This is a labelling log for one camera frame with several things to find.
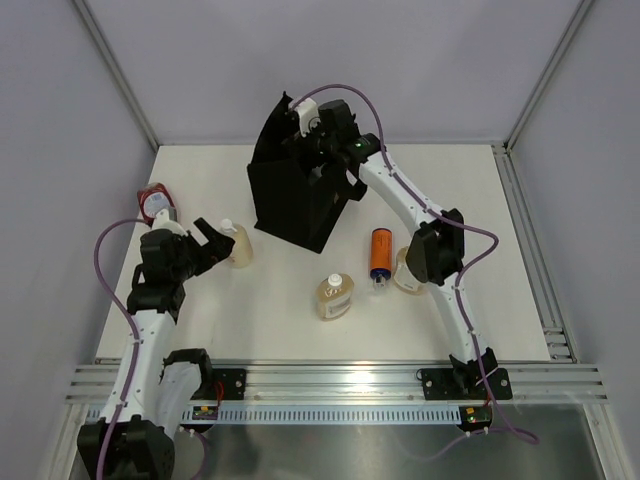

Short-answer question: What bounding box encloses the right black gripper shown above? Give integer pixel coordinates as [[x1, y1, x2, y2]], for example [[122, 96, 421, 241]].
[[281, 114, 338, 179]]

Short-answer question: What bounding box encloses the black canvas bag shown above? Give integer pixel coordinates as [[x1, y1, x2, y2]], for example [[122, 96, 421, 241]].
[[247, 95, 367, 253]]

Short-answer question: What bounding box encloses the red bottle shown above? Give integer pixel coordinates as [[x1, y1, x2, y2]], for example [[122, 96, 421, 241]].
[[137, 182, 175, 225]]

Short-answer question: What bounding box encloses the amber soap bottle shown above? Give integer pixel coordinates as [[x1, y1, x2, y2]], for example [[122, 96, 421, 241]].
[[392, 246, 423, 295], [315, 273, 354, 321]]

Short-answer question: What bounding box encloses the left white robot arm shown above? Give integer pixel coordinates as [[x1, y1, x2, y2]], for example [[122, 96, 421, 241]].
[[77, 210, 235, 479]]

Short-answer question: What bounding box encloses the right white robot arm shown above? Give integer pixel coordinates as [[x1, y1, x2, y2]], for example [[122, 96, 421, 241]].
[[288, 98, 498, 399]]

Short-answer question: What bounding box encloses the orange spray can blue cap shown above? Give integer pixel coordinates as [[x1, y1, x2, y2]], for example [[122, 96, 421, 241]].
[[369, 228, 392, 289]]

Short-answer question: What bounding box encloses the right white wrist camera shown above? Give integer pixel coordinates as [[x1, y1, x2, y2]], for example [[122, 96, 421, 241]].
[[290, 98, 320, 137]]

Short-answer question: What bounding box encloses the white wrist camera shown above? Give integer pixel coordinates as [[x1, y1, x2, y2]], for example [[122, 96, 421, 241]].
[[151, 207, 188, 236], [290, 98, 320, 137]]

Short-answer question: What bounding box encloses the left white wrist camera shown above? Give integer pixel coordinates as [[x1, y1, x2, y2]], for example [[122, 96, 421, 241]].
[[151, 207, 188, 236]]

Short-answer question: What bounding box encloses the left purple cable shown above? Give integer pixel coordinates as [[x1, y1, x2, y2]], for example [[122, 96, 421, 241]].
[[92, 218, 211, 480]]

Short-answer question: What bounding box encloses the purple cable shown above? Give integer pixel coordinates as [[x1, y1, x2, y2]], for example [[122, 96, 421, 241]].
[[92, 218, 211, 480], [294, 83, 541, 459]]

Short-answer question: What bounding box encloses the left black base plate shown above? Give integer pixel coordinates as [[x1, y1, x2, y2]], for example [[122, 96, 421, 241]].
[[191, 368, 247, 401]]

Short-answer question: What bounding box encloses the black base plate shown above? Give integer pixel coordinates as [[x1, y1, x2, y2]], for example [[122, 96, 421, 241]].
[[191, 368, 247, 401], [416, 367, 513, 401]]

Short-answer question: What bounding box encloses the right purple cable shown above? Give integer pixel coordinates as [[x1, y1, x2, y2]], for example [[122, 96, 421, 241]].
[[294, 83, 541, 459]]

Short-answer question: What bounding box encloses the white slotted cable duct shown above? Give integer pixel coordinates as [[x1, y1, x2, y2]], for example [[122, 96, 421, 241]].
[[180, 403, 462, 426]]

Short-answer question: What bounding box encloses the right aluminium corner post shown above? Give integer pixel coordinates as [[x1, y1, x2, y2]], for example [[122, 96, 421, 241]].
[[503, 0, 597, 153]]

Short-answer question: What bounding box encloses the aluminium corner post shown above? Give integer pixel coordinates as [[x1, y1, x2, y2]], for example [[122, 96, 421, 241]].
[[69, 0, 161, 153], [503, 0, 597, 153]]

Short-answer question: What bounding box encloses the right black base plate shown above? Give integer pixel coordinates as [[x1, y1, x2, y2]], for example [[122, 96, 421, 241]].
[[416, 367, 513, 401]]

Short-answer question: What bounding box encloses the left aluminium corner post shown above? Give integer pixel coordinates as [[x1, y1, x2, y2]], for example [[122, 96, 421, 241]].
[[69, 0, 161, 153]]

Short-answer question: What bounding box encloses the aluminium front rail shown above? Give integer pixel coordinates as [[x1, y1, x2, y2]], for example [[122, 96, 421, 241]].
[[64, 363, 609, 404]]

